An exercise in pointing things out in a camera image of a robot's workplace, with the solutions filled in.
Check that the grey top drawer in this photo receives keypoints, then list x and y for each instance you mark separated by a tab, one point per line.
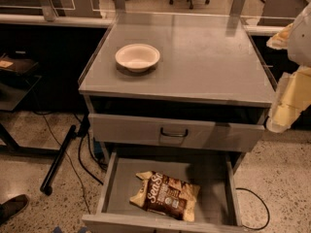
206	135

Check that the black side table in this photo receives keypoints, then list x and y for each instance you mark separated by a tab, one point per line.
16	80

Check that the brown chip bag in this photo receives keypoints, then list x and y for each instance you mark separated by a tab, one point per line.
166	196

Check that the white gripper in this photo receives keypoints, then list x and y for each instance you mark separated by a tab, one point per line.
301	44

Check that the open grey middle drawer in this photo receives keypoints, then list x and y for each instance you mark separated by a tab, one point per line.
216	209

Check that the white paper bowl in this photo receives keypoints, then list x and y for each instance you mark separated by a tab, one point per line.
137	58

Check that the grey drawer cabinet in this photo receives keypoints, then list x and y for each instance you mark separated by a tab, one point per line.
208	71

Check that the black drawer handle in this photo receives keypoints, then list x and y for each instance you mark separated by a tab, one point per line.
174	135

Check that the black stand leg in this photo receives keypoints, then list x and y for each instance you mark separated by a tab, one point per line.
46	186

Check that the dark shoe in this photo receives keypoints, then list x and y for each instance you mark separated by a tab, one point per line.
13	207

